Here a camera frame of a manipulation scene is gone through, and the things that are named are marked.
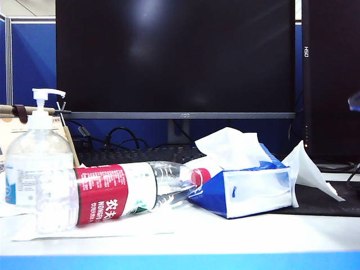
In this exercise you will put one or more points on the black mouse pad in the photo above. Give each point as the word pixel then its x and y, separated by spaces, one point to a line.
pixel 317 205

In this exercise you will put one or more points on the clear pump sanitizer bottle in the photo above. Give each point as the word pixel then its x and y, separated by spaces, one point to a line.
pixel 33 152

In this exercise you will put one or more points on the black keyboard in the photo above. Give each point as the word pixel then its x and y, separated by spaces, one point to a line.
pixel 126 156

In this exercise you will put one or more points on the black HSD monitor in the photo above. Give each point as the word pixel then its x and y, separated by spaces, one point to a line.
pixel 332 112

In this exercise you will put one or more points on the blue Tempo tissue pack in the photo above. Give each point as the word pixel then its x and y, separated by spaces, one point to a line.
pixel 253 191

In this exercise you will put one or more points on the gray partition post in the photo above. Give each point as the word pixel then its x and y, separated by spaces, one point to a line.
pixel 8 56

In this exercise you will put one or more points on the black AOC monitor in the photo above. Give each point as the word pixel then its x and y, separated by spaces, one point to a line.
pixel 197 56

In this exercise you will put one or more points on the blue partition panel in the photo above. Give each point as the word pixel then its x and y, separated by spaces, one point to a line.
pixel 31 56

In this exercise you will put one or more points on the Nongfu Spring water bottle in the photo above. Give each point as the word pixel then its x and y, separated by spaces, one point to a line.
pixel 112 191

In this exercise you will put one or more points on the white tissue sheet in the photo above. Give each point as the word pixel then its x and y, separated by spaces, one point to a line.
pixel 126 229
pixel 303 168
pixel 230 146

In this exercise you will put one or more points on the flat white tissue sheet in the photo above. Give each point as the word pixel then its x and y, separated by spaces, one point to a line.
pixel 126 229

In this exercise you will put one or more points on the wooden rod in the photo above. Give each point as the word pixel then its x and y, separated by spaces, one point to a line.
pixel 5 108

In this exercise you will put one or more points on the beige paper card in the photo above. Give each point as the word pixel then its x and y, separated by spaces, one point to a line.
pixel 11 132

